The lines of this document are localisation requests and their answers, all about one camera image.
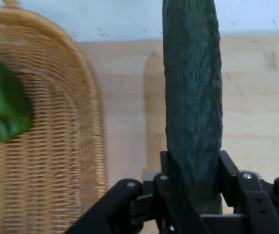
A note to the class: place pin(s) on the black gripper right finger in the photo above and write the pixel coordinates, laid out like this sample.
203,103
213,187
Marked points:
251,197

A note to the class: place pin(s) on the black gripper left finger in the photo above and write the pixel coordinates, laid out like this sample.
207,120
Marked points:
159,202

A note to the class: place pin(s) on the dark green cucumber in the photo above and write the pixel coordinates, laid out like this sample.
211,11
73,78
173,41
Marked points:
193,97

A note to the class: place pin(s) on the woven wicker basket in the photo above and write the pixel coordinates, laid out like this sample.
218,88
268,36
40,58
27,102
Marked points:
44,122

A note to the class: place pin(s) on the green bell pepper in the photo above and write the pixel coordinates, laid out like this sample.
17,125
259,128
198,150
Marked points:
0,104

